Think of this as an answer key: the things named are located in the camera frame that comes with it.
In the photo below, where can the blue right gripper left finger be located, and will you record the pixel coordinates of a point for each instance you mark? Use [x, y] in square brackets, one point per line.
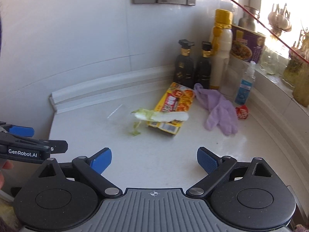
[100, 161]

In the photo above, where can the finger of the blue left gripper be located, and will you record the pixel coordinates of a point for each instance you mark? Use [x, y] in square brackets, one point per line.
[21, 131]
[56, 146]

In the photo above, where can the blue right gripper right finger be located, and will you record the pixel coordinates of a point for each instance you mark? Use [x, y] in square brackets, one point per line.
[208, 160]

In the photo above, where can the green cabbage leaves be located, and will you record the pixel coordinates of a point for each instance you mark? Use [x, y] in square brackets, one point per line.
[135, 128]

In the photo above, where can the clear plastic film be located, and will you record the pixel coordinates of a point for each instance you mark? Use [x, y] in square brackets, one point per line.
[121, 114]

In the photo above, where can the person left hand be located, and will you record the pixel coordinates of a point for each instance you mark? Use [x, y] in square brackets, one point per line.
[7, 166]

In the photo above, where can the purple rubber glove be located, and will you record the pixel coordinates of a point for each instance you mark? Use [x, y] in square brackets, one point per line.
[222, 113]

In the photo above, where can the small red wrapper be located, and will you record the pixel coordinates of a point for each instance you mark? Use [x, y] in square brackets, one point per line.
[242, 112]

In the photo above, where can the white cabbage stalk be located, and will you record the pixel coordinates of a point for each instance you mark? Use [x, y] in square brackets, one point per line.
[153, 116]

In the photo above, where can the yellow seasoning box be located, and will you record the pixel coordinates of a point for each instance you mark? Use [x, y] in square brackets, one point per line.
[177, 100]

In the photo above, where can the clear sanitizer spray bottle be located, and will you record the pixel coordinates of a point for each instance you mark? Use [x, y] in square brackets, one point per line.
[246, 84]

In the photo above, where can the dark sauce bottle right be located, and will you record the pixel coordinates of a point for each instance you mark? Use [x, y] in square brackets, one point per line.
[203, 66]

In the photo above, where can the dark sauce bottle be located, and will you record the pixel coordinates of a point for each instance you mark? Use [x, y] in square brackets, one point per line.
[203, 66]
[184, 65]

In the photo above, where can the dark sauce bottle left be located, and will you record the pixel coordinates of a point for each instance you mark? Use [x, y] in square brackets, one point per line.
[184, 65]

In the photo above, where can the glass jar with sprouts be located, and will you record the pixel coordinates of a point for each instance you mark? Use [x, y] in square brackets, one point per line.
[290, 64]

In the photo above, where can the white bottle yellow cap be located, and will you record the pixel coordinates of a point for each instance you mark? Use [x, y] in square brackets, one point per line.
[221, 39]

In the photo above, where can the purple food box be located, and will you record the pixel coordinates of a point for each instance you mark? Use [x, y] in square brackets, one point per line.
[247, 45]

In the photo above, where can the steel thermos bottle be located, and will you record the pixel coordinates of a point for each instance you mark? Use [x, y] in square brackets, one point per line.
[247, 21]

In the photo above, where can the hanging garlic bunch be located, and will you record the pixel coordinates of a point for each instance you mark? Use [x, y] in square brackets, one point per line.
[279, 20]

